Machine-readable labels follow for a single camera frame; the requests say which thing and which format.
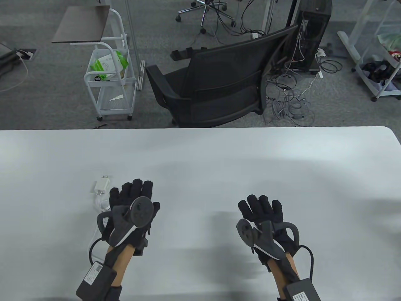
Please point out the black gear pile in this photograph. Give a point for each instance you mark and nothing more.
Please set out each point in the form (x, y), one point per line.
(376, 70)

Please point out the black computer tower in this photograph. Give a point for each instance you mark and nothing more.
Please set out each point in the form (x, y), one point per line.
(316, 31)

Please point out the white rolling cart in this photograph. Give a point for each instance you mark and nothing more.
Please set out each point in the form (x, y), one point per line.
(125, 103)

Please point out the white desk foot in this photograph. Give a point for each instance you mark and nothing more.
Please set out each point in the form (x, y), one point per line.
(346, 40)

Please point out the person's left hand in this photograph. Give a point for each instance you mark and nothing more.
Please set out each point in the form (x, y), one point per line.
(134, 189)

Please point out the white rolling shelf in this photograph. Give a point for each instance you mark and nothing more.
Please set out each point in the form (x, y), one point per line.
(363, 73)

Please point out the white power strip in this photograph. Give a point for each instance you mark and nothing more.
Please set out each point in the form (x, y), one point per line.
(320, 52)

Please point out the white paper sheet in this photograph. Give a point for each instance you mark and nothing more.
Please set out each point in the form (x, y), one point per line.
(116, 97)

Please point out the person's left forearm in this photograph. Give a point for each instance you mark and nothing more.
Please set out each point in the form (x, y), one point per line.
(122, 260)

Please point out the black wrist box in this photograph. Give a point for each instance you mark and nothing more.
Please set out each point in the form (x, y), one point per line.
(94, 279)
(302, 290)

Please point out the grey hand tracker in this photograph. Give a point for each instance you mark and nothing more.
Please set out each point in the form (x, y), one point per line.
(141, 211)
(245, 230)

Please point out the black floor pedals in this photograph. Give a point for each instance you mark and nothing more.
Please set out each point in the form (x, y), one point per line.
(180, 55)

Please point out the chrome chair base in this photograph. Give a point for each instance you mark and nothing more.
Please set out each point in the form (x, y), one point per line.
(203, 9)

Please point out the white charger head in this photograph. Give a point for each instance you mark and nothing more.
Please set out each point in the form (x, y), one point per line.
(101, 186)

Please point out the person's right forearm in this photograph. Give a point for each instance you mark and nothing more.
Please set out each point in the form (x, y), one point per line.
(277, 268)

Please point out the person's right hand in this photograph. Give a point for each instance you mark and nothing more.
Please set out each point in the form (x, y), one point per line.
(260, 207)

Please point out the green cloth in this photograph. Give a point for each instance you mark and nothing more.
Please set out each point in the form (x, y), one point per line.
(388, 40)

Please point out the dark brown board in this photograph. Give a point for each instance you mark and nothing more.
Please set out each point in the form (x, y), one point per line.
(81, 23)

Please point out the black flat device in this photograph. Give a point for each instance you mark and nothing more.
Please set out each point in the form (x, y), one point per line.
(6, 61)

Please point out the green white packet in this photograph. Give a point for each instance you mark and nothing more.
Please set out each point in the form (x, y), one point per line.
(105, 64)

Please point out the floor outlet box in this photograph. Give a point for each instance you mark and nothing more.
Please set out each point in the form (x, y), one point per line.
(26, 55)

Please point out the white desk leg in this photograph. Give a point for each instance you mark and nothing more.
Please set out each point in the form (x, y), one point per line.
(268, 15)

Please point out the red white toy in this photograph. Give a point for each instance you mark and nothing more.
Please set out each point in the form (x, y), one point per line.
(395, 55)

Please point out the black mesh office chair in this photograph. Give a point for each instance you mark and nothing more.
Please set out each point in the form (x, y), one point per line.
(219, 75)

